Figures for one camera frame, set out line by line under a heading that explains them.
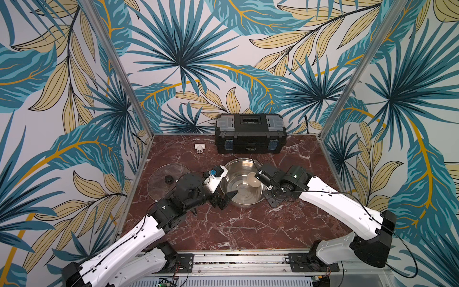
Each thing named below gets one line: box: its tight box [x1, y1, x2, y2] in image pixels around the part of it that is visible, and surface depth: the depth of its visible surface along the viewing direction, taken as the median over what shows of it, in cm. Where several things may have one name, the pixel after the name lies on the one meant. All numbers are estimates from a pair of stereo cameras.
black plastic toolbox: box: [215, 113, 288, 155], surface depth 102 cm
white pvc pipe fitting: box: [194, 143, 205, 154], surface depth 112 cm
